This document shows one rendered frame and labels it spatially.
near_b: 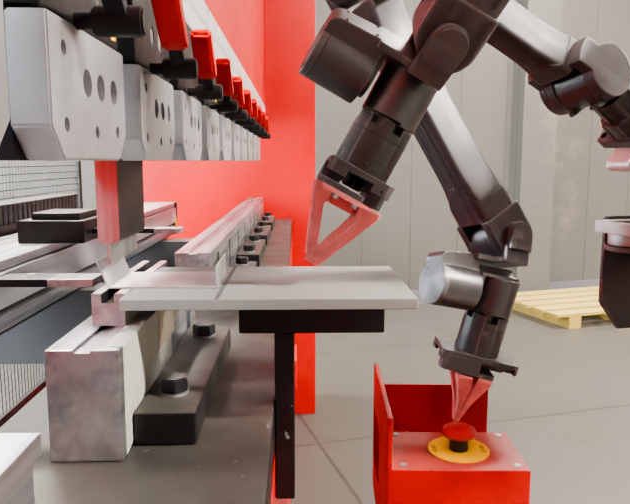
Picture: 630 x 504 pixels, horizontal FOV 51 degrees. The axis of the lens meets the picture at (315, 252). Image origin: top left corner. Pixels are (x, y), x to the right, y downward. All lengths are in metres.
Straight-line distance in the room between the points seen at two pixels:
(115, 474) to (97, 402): 0.06
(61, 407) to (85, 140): 0.24
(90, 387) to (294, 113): 2.33
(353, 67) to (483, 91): 4.77
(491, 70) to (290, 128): 2.87
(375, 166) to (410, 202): 4.46
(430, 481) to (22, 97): 0.59
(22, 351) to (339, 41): 0.94
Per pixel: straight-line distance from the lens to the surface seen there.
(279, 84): 2.82
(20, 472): 0.39
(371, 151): 0.63
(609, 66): 1.03
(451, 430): 0.81
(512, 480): 0.80
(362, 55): 0.63
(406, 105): 0.63
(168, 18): 0.57
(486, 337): 0.87
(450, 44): 0.60
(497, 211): 0.86
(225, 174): 2.82
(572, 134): 5.82
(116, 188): 0.63
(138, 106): 0.57
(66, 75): 0.40
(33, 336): 1.35
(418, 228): 5.13
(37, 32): 0.38
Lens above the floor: 1.12
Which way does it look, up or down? 8 degrees down
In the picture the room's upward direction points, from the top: straight up
